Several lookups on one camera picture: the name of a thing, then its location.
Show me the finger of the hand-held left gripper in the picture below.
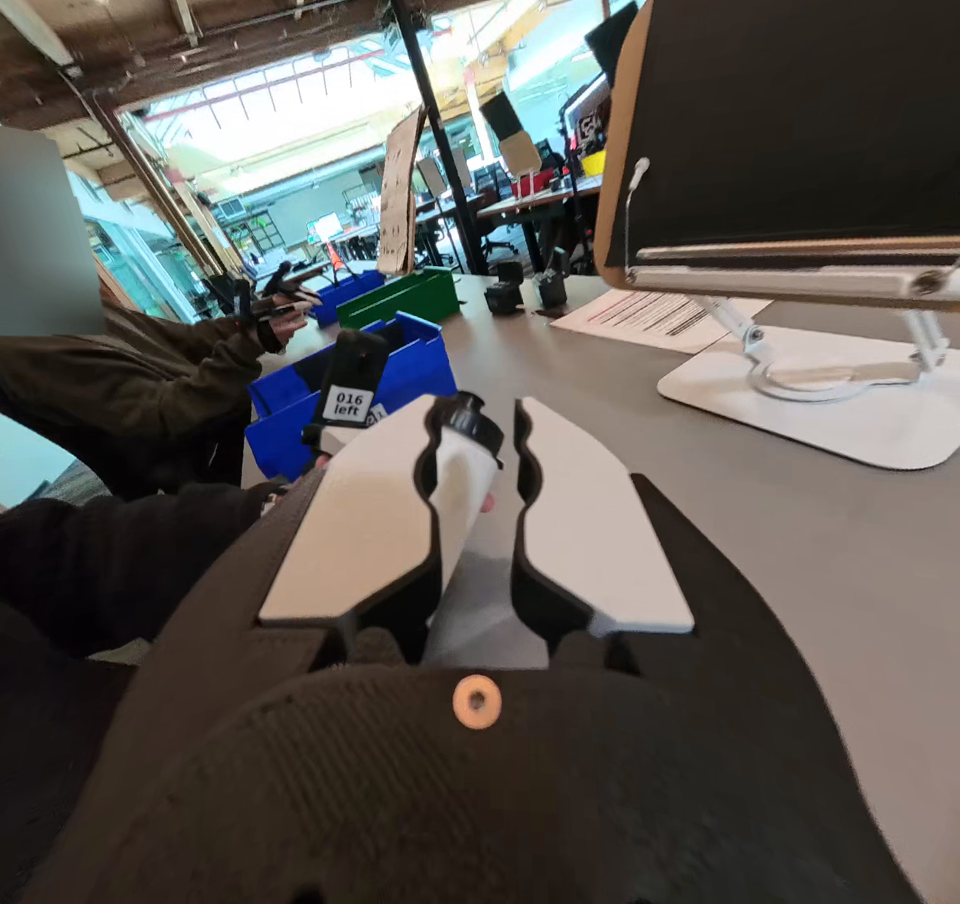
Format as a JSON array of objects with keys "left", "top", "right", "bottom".
[{"left": 318, "top": 421, "right": 395, "bottom": 470}]

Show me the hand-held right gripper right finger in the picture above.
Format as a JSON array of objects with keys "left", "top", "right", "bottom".
[{"left": 511, "top": 396, "right": 696, "bottom": 656}]

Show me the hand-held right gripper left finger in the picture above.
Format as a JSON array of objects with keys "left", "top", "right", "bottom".
[{"left": 257, "top": 394, "right": 444, "bottom": 639}]

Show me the white water bottle black cap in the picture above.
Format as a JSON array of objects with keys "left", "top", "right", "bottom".
[{"left": 429, "top": 391, "right": 506, "bottom": 598}]

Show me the person's left forearm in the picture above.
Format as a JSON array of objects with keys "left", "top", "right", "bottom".
[{"left": 0, "top": 480, "right": 284, "bottom": 659}]

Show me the large blue plastic bin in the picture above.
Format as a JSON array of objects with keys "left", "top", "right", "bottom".
[{"left": 247, "top": 311, "right": 460, "bottom": 475}]

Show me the small blue plastic bin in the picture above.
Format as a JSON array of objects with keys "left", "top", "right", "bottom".
[{"left": 311, "top": 270, "right": 388, "bottom": 328}]

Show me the green plastic bin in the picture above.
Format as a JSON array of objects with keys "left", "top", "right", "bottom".
[{"left": 336, "top": 268, "right": 463, "bottom": 332}]

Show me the cardboard sheet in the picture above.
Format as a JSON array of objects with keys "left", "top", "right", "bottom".
[{"left": 377, "top": 105, "right": 429, "bottom": 277}]

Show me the printed paper sheet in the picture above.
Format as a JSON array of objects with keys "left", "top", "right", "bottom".
[{"left": 551, "top": 289, "right": 774, "bottom": 356}]

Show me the long background desk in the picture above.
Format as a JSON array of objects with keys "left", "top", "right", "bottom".
[{"left": 476, "top": 176, "right": 603, "bottom": 275}]

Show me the white metal book stand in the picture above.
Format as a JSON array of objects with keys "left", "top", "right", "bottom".
[{"left": 624, "top": 157, "right": 960, "bottom": 472}]

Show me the black pole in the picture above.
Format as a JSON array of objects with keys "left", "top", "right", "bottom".
[{"left": 371, "top": 0, "right": 490, "bottom": 277}]

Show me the black panel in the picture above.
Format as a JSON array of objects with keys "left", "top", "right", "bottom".
[
  {"left": 583, "top": 0, "right": 640, "bottom": 89},
  {"left": 603, "top": 0, "right": 960, "bottom": 273},
  {"left": 478, "top": 90, "right": 528, "bottom": 142}
]

